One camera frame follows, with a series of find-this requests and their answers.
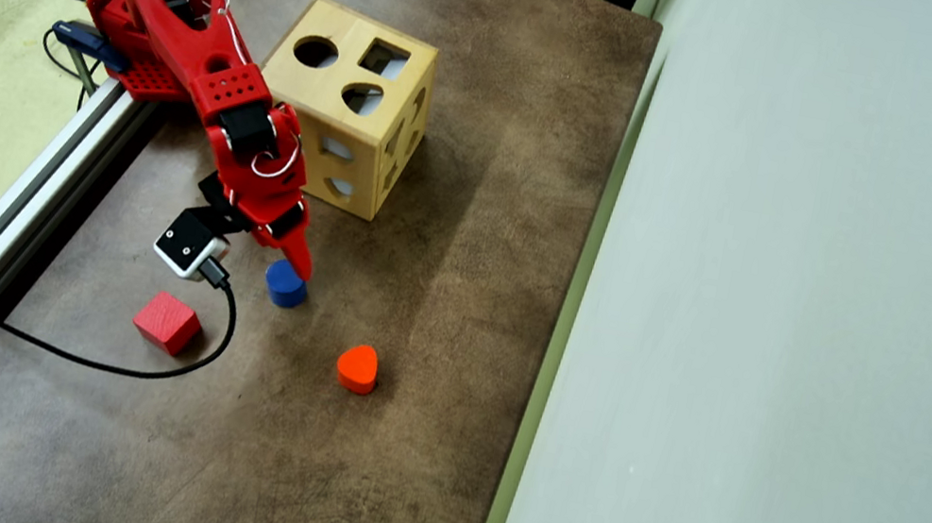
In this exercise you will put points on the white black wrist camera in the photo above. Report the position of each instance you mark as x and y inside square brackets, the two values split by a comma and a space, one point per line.
[186, 243]

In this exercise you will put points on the wooden shape sorter box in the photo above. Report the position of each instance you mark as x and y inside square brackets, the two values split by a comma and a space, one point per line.
[333, 80]

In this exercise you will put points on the blue cylinder block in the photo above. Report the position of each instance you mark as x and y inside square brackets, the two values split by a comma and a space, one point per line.
[284, 287]

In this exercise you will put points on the red cube block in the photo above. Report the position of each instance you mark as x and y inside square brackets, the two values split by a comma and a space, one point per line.
[168, 322]

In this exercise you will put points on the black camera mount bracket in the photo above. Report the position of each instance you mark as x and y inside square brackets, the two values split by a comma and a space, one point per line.
[217, 203]

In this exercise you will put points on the orange rounded block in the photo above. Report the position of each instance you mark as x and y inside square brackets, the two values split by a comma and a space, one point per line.
[357, 365]

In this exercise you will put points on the blue table clamp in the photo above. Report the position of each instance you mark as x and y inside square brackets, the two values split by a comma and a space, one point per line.
[88, 40]

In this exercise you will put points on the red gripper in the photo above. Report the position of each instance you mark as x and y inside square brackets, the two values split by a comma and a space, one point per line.
[286, 224]

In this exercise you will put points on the red robot arm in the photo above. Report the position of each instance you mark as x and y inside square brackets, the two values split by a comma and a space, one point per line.
[172, 28]

